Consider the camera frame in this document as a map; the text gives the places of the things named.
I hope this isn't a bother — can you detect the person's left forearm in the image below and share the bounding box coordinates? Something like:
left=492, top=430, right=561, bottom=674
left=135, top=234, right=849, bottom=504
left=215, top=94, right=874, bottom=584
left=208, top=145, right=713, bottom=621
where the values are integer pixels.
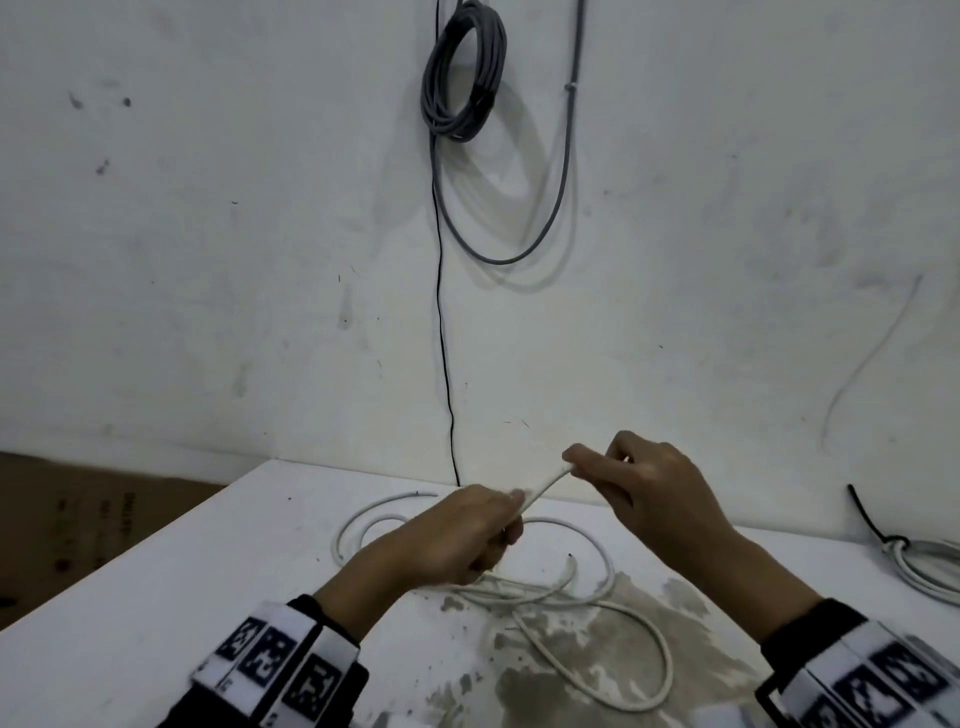
left=313, top=539, right=421, bottom=643

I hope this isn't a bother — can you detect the tangle of white cables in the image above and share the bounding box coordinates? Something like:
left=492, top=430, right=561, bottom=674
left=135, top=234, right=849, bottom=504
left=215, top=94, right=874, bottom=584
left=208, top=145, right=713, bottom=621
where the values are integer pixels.
left=333, top=491, right=676, bottom=713

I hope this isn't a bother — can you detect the person's left hand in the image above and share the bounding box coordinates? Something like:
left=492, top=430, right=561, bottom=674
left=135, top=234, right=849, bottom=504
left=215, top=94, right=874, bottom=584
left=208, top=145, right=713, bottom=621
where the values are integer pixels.
left=374, top=483, right=528, bottom=591

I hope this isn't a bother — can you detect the black right wrist strap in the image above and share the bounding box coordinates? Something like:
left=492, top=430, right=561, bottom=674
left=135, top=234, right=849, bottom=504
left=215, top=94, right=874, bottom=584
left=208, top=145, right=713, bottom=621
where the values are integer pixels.
left=754, top=598, right=960, bottom=728

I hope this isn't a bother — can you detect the thin black wall wire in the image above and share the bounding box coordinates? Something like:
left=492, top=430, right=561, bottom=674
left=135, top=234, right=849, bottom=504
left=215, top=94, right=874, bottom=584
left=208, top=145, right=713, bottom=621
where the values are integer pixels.
left=432, top=0, right=463, bottom=487

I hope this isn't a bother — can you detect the brown cardboard box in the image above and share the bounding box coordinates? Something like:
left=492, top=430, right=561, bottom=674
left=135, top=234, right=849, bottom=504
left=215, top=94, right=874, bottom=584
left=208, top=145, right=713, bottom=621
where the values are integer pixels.
left=0, top=451, right=224, bottom=631

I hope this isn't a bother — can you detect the grey coiled wall cable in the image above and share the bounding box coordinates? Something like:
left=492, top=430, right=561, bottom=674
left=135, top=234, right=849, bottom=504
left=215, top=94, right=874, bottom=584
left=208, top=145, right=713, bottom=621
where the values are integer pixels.
left=419, top=0, right=589, bottom=267

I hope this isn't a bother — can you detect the black left wrist strap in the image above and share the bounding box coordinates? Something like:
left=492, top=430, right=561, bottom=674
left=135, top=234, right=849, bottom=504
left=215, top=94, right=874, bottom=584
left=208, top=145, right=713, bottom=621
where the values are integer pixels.
left=159, top=594, right=371, bottom=728

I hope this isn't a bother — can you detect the person's right hand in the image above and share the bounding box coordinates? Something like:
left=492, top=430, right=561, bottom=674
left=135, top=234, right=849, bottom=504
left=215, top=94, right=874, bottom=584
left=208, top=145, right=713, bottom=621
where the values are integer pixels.
left=562, top=431, right=740, bottom=573

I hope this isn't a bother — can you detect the black wrist strap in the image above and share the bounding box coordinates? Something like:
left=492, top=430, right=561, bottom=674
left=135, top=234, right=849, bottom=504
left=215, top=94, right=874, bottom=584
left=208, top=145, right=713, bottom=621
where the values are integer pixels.
left=754, top=598, right=960, bottom=728
left=159, top=594, right=371, bottom=728

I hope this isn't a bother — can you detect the person's right forearm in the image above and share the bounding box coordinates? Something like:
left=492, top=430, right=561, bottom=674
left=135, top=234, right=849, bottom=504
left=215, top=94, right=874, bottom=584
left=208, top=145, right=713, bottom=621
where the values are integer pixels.
left=674, top=524, right=824, bottom=646

